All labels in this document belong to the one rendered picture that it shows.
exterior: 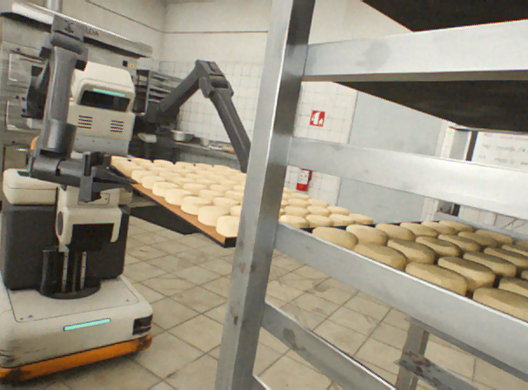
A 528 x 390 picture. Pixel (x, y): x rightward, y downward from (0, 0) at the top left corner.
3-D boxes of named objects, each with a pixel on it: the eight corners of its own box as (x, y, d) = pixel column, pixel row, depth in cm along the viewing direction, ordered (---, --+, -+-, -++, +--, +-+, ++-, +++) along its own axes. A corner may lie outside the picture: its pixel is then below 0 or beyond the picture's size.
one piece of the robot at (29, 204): (-4, 292, 188) (3, 126, 174) (107, 279, 223) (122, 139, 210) (3, 326, 163) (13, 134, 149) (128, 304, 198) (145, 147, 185)
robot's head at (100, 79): (68, 84, 152) (76, 55, 143) (120, 94, 166) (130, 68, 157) (72, 110, 146) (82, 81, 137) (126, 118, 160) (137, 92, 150)
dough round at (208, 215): (235, 225, 59) (237, 213, 59) (211, 228, 55) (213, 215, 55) (215, 216, 62) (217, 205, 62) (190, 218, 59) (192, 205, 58)
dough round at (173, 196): (167, 197, 70) (169, 186, 69) (194, 201, 70) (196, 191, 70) (162, 203, 65) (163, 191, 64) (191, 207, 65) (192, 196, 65)
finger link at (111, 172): (130, 173, 72) (84, 164, 73) (126, 209, 74) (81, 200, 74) (144, 171, 79) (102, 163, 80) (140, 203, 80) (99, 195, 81)
